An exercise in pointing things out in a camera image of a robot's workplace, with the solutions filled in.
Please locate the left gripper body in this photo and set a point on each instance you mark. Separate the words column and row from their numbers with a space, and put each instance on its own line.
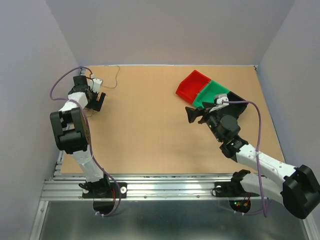
column 92, row 101

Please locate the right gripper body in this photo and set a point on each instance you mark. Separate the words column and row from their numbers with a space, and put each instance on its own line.
column 212, row 120

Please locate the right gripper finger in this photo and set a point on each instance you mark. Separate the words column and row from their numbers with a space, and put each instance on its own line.
column 207, row 105
column 193, row 113

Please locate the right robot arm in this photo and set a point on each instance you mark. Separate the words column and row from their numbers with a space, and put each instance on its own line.
column 296, row 188

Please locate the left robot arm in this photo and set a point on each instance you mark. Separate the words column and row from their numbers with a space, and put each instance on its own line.
column 72, row 134

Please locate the green plastic bin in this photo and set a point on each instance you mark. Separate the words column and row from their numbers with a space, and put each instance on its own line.
column 208, row 93

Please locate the red plastic bin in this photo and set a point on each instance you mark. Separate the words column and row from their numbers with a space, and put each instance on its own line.
column 191, row 86

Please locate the black plastic bin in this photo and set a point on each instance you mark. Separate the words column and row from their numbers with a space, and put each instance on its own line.
column 235, row 109

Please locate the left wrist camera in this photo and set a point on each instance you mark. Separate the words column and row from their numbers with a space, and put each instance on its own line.
column 94, row 83

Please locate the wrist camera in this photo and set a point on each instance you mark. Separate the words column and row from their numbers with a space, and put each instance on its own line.
column 220, row 101
column 94, row 83

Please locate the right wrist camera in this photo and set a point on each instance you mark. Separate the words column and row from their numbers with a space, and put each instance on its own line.
column 220, row 101

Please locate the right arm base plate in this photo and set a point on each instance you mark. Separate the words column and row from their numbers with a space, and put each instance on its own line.
column 228, row 189

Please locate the aluminium rail frame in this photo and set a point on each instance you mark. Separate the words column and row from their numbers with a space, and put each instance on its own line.
column 169, row 190

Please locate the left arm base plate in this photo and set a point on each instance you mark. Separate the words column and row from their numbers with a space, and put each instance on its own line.
column 117, row 190

